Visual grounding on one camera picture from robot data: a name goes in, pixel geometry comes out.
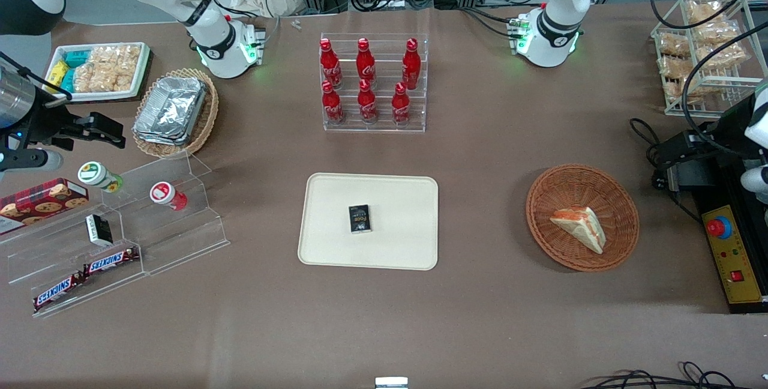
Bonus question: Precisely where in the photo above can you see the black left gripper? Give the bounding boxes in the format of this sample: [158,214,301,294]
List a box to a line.
[653,94,759,167]

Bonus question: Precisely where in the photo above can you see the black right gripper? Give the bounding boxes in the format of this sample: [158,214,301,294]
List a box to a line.
[24,94,127,152]

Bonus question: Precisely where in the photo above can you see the triangular sandwich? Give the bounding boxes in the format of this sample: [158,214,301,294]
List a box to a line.
[550,207,607,255]

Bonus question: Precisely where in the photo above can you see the white rectangular snack tray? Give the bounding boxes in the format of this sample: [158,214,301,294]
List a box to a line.
[45,42,151,103]

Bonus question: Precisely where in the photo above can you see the oval tan wicker basket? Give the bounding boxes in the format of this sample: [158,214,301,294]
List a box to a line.
[132,68,220,159]

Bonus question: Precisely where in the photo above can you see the round brown wicker basket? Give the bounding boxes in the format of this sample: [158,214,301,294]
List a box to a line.
[526,164,640,273]

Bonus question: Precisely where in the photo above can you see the cream plastic tray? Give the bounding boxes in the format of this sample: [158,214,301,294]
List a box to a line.
[298,173,439,271]

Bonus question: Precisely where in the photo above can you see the green jar with sunflower lid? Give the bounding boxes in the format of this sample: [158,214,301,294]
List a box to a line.
[77,161,124,193]

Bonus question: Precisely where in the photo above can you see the black sealing machine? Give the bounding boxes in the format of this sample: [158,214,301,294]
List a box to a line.
[657,137,768,315]

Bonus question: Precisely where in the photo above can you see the clear bag of rice crackers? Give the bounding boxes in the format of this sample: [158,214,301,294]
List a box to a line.
[112,44,142,91]
[72,47,116,93]

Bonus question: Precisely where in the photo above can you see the clear bag of fried snacks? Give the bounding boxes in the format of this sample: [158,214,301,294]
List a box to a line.
[665,76,704,105]
[693,20,742,46]
[686,0,725,25]
[696,41,749,70]
[658,33,692,57]
[658,55,697,79]

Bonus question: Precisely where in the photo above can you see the yellow snack packet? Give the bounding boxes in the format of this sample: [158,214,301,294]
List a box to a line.
[47,60,70,87]

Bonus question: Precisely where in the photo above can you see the stacked aluminium foil containers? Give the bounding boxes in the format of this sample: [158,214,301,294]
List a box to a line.
[133,76,208,147]

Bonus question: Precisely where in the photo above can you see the red jar with white lid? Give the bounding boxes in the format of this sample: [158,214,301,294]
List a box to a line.
[149,181,188,212]

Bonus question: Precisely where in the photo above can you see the red cookie box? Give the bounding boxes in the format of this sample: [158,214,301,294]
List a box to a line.
[0,178,90,235]

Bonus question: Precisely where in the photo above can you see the small black and white box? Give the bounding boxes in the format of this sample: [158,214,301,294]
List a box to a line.
[85,214,114,247]

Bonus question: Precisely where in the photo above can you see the yellow control panel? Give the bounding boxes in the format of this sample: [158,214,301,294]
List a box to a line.
[701,204,766,306]

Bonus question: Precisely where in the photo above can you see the snickers chocolate bar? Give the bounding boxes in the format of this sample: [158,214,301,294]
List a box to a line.
[32,272,88,311]
[82,247,140,277]

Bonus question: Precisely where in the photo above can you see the clear acrylic stepped stand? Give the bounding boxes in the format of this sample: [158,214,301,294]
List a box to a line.
[0,152,231,319]

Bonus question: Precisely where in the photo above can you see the red cola bottle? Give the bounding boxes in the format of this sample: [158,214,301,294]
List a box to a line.
[401,38,422,91]
[321,80,346,126]
[391,82,412,127]
[356,38,377,87]
[319,38,343,89]
[358,79,379,125]

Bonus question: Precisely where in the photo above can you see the small black card box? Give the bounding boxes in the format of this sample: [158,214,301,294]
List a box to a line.
[349,204,372,234]

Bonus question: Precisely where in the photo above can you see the clear acrylic bottle rack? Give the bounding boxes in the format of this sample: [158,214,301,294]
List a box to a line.
[320,32,429,133]

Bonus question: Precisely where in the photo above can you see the black machine power cable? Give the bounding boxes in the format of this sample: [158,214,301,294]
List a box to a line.
[629,118,703,223]

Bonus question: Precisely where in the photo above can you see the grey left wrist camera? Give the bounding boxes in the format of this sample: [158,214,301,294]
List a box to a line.
[740,164,768,204]

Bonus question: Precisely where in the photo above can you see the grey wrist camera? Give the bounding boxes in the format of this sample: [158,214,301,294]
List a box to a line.
[0,148,64,173]
[740,164,768,204]

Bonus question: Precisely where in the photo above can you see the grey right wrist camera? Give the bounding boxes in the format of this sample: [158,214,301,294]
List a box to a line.
[0,148,64,173]

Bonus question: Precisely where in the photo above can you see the white wire rack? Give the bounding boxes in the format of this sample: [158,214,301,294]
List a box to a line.
[650,0,768,118]

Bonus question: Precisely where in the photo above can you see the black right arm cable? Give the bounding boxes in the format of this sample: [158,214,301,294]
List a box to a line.
[0,50,74,102]

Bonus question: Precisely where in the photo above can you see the black floor cables bundle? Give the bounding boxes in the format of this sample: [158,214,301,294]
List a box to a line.
[577,361,754,389]

